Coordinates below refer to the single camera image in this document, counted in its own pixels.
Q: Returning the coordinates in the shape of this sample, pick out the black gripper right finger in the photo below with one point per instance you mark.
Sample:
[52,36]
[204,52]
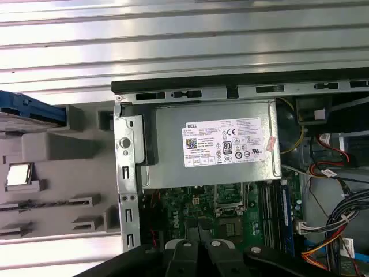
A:
[225,259]

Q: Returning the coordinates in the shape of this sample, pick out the black RAM slot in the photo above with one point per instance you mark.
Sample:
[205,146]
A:
[269,213]

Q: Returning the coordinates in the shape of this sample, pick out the grey parts rack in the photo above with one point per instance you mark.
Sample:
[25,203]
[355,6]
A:
[57,161]

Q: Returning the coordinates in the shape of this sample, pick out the silver CPU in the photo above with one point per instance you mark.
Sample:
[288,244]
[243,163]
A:
[19,174]

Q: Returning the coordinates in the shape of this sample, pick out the green motherboard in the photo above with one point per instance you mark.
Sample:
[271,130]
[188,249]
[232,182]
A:
[178,213]

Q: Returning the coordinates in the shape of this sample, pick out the installed blue RAM stick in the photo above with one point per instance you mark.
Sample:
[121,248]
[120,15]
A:
[286,219]

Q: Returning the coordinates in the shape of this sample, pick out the CPU socket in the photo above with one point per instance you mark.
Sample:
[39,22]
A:
[230,199]

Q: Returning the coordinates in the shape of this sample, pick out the black PC case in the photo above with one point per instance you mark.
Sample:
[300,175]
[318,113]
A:
[128,184]

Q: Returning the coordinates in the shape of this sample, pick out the grey power supply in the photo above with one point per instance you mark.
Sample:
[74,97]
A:
[170,167]

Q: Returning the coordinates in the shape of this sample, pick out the grey disk bay cage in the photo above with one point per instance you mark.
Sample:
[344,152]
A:
[360,144]

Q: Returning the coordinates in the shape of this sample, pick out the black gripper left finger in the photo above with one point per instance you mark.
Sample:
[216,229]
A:
[181,259]

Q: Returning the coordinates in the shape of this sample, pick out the hard disk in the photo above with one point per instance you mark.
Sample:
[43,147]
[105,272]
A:
[31,106]

